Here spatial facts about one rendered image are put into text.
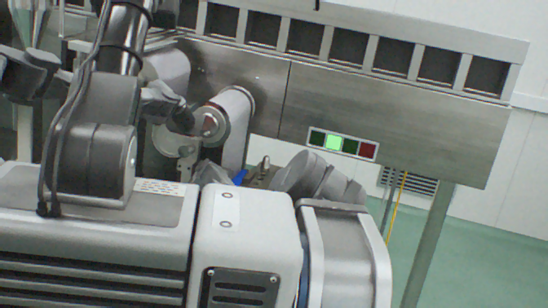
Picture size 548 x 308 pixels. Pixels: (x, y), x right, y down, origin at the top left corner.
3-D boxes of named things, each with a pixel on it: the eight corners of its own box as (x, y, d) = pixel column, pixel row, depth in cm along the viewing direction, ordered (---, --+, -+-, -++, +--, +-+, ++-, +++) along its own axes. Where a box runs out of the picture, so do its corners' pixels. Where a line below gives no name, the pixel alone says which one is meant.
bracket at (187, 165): (169, 229, 168) (178, 139, 157) (178, 220, 173) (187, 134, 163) (183, 233, 167) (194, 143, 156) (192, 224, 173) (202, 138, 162)
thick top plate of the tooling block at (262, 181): (223, 217, 165) (225, 200, 163) (258, 175, 202) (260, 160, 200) (271, 231, 162) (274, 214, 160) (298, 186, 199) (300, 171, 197)
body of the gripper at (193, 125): (199, 138, 148) (192, 127, 141) (166, 129, 150) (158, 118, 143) (207, 118, 150) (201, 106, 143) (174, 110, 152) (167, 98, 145)
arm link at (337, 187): (324, 252, 68) (291, 231, 67) (314, 215, 78) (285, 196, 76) (369, 200, 66) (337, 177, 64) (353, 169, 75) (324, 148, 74)
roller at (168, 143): (151, 151, 168) (154, 116, 164) (183, 130, 192) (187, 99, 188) (185, 160, 166) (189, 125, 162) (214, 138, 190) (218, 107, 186)
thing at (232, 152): (216, 198, 168) (223, 144, 162) (239, 173, 190) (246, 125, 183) (218, 198, 168) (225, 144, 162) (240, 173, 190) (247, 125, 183)
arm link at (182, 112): (173, 116, 136) (189, 102, 137) (156, 101, 138) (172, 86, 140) (180, 127, 143) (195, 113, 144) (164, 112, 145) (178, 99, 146)
